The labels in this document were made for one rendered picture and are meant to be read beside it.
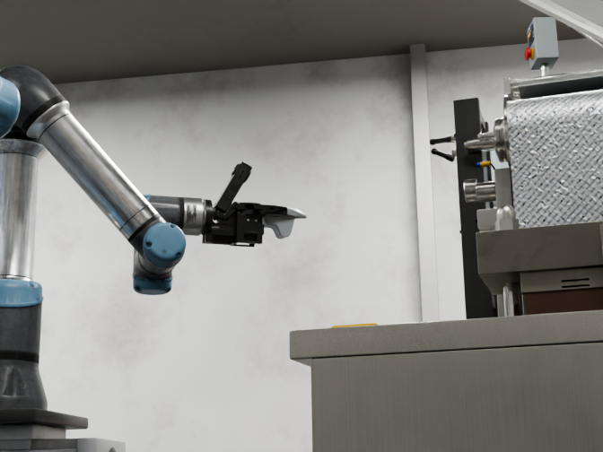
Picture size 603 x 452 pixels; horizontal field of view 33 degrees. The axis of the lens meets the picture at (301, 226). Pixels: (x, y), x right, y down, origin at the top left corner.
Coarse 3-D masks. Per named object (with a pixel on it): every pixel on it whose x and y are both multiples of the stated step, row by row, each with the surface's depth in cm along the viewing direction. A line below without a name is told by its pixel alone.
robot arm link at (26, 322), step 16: (0, 288) 168; (16, 288) 169; (32, 288) 171; (0, 304) 167; (16, 304) 168; (32, 304) 170; (0, 320) 167; (16, 320) 167; (32, 320) 170; (0, 336) 166; (16, 336) 167; (32, 336) 169; (32, 352) 169
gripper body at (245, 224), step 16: (208, 208) 198; (240, 208) 200; (208, 224) 198; (224, 224) 200; (240, 224) 199; (256, 224) 200; (208, 240) 199; (224, 240) 201; (240, 240) 199; (256, 240) 200
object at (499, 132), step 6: (498, 120) 168; (498, 126) 167; (498, 132) 166; (498, 138) 166; (498, 144) 166; (504, 144) 166; (498, 150) 166; (504, 150) 166; (498, 156) 167; (504, 156) 167
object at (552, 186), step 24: (600, 144) 158; (528, 168) 161; (552, 168) 159; (576, 168) 158; (600, 168) 157; (528, 192) 160; (552, 192) 158; (576, 192) 157; (600, 192) 156; (528, 216) 159; (552, 216) 158; (576, 216) 156; (600, 216) 155
